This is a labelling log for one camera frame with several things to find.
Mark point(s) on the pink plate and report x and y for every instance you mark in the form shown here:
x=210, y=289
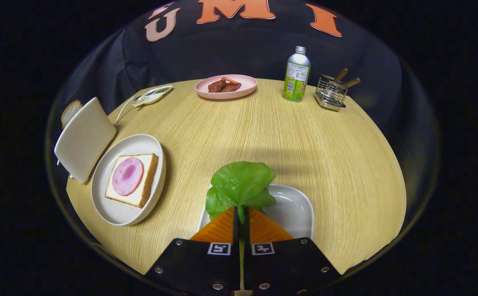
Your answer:
x=245, y=84

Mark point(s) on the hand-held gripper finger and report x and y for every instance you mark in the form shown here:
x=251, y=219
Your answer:
x=236, y=232
x=246, y=232

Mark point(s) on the white square plate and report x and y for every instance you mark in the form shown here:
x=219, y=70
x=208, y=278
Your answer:
x=292, y=209

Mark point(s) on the black backdrop cloth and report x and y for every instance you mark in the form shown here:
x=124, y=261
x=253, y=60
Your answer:
x=222, y=49

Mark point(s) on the bread slice under ham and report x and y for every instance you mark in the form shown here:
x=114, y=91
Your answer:
x=138, y=195

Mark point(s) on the silver bottle green label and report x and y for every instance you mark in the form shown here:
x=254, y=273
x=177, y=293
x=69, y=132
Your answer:
x=296, y=78

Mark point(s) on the white divided bean dish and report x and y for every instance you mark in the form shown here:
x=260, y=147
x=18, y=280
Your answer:
x=152, y=95

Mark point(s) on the plain toast bread slice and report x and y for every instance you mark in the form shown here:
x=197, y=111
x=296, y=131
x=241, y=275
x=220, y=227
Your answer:
x=70, y=113

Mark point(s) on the white round plate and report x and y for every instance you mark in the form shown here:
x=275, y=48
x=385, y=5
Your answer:
x=117, y=213

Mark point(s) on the brown meat slices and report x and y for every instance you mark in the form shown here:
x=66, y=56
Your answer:
x=222, y=87

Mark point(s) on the green lettuce leaf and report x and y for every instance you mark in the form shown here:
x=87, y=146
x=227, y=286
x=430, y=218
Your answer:
x=238, y=181

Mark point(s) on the red sausage piece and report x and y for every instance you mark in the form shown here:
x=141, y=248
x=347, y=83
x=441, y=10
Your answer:
x=229, y=80

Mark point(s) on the white toaster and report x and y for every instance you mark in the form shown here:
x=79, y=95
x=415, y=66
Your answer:
x=84, y=139

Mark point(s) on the pink ham slice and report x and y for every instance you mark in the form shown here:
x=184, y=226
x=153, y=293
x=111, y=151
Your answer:
x=128, y=176

